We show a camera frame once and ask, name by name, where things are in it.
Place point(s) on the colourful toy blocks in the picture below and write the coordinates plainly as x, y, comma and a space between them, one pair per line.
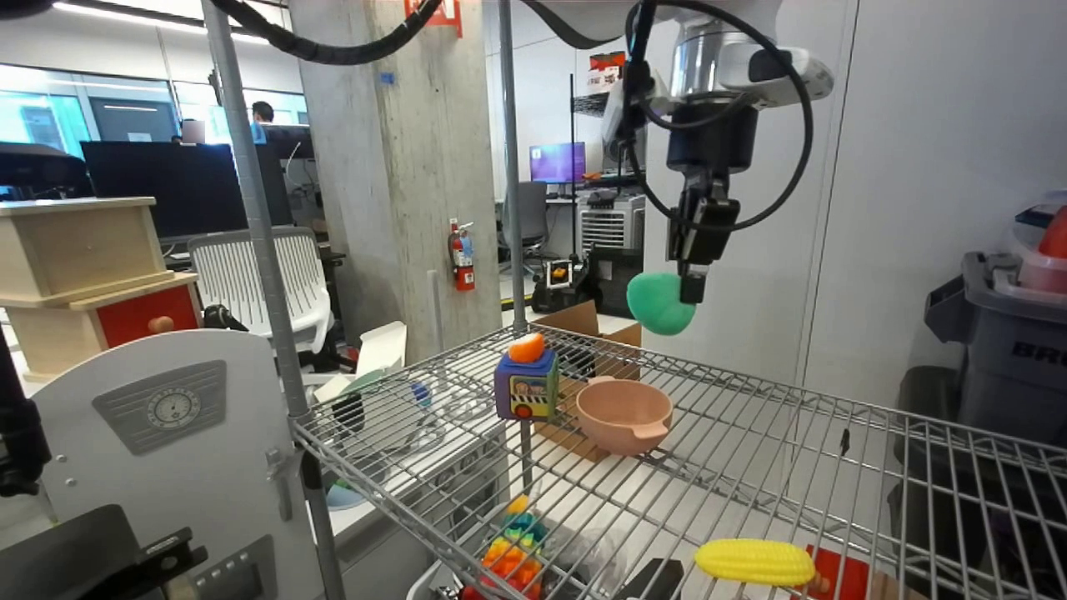
515, 554

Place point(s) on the purple lit screen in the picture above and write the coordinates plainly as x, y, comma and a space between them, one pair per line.
554, 162

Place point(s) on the colourful number cube block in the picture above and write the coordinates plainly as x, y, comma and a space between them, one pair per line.
524, 389

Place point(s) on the tan plastic bowl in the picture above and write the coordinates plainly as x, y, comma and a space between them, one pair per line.
623, 423

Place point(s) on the orange white toy bread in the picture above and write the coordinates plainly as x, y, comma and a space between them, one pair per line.
527, 348

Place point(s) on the white panel with emblem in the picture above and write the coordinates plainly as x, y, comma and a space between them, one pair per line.
169, 479

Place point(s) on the black computer monitor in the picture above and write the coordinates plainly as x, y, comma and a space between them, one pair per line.
169, 177

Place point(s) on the black storage rack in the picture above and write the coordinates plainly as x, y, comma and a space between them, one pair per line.
607, 169

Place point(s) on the white mesh chair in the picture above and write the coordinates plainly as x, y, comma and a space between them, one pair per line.
263, 288

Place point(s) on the red wall sign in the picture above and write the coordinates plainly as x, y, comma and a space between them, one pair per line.
446, 12

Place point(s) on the wooden toy cabinet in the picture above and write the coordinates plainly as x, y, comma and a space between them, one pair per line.
77, 255

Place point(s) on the red flat item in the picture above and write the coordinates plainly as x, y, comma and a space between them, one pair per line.
837, 577

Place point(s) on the red pink container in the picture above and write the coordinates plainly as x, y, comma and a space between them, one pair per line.
1053, 258

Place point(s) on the gray plastic bin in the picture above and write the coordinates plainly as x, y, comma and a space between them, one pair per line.
1011, 356

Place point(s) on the red fire extinguisher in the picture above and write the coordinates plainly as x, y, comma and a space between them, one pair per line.
463, 258

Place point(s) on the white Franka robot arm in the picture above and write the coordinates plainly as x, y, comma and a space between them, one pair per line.
712, 12

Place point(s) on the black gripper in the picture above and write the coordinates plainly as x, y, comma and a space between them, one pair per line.
712, 134

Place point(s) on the yellow toy corn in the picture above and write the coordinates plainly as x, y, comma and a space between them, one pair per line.
755, 563

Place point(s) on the metal shelf pole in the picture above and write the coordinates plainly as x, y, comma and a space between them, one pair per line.
259, 223
512, 169

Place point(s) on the seated person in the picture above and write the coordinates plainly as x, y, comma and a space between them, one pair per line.
188, 133

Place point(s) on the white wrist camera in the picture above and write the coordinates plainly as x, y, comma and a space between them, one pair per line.
795, 74

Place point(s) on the green round toy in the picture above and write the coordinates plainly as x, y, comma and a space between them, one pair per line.
660, 306

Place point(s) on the red box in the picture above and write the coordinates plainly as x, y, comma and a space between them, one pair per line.
604, 72

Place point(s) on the brown cardboard box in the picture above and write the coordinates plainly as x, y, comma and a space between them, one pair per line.
561, 427

